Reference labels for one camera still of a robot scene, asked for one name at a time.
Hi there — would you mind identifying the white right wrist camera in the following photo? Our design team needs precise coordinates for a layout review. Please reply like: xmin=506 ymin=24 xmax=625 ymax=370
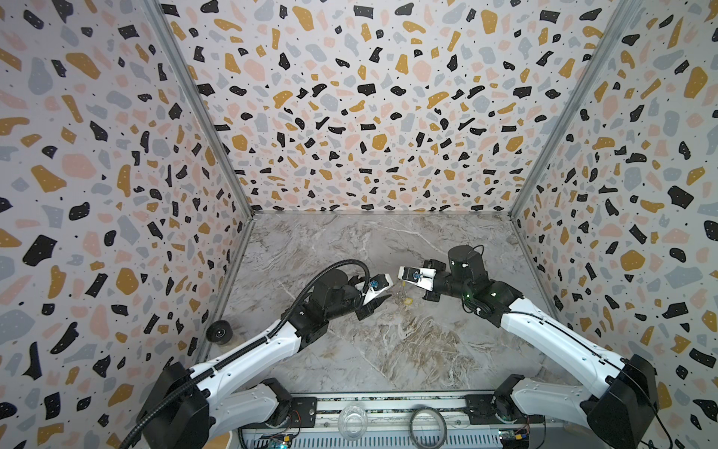
xmin=398 ymin=266 xmax=437 ymax=291

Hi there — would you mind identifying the clear glass bowl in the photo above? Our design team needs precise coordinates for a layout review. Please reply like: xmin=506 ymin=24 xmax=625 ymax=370
xmin=338 ymin=403 xmax=368 ymax=442

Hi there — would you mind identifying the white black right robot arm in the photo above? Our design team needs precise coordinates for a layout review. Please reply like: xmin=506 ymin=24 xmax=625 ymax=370
xmin=399 ymin=245 xmax=659 ymax=448

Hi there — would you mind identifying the aluminium corner post right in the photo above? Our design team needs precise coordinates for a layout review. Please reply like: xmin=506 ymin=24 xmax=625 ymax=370
xmin=510 ymin=0 xmax=642 ymax=222

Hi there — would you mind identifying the black round knob bottle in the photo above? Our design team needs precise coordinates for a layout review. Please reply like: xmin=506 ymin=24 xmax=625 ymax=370
xmin=205 ymin=320 xmax=234 ymax=345

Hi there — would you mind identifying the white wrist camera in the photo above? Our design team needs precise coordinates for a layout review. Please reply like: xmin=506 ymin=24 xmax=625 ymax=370
xmin=363 ymin=273 xmax=394 ymax=305
xmin=398 ymin=266 xmax=437 ymax=291

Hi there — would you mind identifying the grey ring coil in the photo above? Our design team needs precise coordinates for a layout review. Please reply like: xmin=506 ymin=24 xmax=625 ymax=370
xmin=408 ymin=407 xmax=448 ymax=449

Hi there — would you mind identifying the wooden tray white rim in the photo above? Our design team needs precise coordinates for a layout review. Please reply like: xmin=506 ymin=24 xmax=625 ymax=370
xmin=203 ymin=432 xmax=232 ymax=449

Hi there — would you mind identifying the aluminium corner post left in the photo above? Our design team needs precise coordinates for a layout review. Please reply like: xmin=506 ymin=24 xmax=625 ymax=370
xmin=141 ymin=0 xmax=252 ymax=221

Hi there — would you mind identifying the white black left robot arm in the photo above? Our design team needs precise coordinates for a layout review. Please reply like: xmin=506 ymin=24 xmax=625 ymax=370
xmin=121 ymin=259 xmax=394 ymax=448

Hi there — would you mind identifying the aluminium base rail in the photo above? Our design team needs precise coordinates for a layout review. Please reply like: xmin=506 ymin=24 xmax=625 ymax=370
xmin=240 ymin=379 xmax=603 ymax=448

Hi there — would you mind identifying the aluminium corner post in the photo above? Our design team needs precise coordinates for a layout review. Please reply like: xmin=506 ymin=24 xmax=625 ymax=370
xmin=510 ymin=0 xmax=642 ymax=222
xmin=141 ymin=0 xmax=252 ymax=221

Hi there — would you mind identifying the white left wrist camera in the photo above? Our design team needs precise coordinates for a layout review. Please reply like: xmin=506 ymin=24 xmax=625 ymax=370
xmin=363 ymin=273 xmax=394 ymax=305

